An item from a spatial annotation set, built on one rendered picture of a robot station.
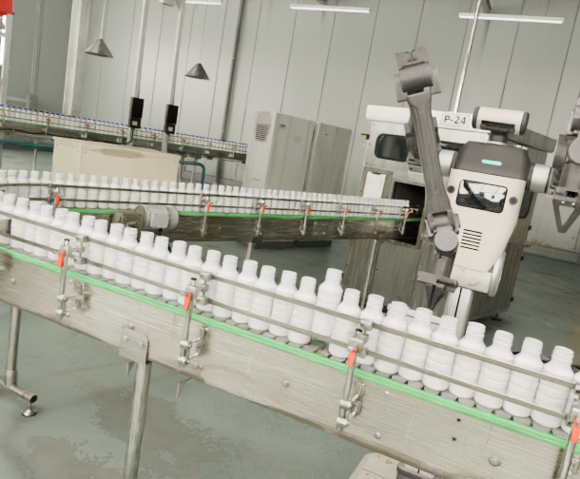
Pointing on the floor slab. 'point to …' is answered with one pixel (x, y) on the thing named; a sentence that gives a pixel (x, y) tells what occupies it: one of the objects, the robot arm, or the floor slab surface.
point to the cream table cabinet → (112, 162)
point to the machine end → (390, 274)
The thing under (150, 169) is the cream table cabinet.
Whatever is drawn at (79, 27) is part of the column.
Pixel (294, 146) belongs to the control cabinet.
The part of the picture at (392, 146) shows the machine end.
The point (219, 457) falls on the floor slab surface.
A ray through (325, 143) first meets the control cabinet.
